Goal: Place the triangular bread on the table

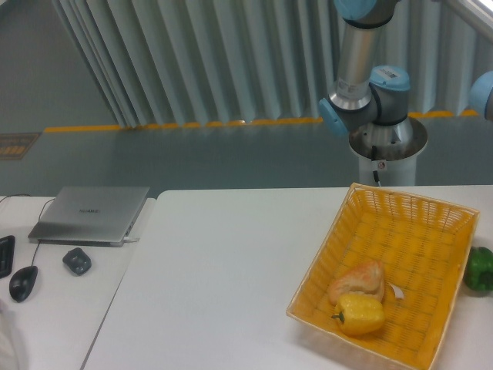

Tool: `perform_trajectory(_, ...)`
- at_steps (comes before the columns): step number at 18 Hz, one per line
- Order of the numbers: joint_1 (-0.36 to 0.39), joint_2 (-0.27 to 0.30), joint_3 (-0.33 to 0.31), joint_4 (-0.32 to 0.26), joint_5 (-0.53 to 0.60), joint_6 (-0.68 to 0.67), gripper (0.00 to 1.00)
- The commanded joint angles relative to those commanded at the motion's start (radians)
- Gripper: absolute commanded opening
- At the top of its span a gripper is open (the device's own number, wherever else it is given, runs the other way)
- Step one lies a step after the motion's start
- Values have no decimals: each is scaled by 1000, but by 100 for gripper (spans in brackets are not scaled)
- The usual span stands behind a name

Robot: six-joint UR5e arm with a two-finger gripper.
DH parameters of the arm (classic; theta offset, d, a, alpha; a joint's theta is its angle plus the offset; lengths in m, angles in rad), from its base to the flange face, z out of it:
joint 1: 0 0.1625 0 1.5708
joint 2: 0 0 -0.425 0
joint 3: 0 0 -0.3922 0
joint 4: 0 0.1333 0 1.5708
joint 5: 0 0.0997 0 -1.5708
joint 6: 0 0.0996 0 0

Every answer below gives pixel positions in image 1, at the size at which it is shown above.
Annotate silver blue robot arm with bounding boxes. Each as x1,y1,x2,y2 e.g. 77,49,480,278
319,1,492,134

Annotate triangular bread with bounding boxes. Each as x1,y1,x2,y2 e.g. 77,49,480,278
328,260,385,305

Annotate silver closed laptop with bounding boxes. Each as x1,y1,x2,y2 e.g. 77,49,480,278
28,187,149,247

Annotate grey folding partition curtain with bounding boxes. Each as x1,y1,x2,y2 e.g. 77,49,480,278
54,1,492,128

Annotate yellow woven basket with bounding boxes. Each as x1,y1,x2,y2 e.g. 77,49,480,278
287,183,479,369

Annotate yellow bell pepper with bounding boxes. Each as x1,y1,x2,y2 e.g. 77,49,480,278
331,293,385,336

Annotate black power adapter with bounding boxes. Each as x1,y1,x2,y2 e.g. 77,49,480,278
62,247,92,276

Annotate white tag in basket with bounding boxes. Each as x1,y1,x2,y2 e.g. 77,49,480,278
391,284,404,300

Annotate floor warning sign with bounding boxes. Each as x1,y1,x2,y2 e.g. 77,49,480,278
1,133,42,160

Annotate black computer mouse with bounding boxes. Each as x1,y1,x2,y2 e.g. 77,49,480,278
9,265,39,303

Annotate green bell pepper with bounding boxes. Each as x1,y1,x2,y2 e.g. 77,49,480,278
463,247,492,292

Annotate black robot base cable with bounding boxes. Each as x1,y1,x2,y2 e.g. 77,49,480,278
370,144,382,187

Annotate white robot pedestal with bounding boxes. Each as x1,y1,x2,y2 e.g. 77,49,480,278
349,117,428,187

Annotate black mouse cable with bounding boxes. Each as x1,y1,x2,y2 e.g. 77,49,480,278
29,197,58,267

